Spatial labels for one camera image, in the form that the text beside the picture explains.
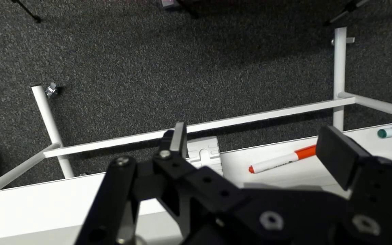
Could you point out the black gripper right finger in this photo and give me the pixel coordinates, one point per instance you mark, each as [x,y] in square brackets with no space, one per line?
[368,181]

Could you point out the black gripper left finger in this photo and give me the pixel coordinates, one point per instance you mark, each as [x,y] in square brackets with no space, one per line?
[160,181]

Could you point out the red capped marker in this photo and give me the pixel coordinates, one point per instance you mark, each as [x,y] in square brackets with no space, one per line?
[282,159]

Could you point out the white marker tray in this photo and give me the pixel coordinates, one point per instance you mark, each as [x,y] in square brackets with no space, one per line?
[47,204]

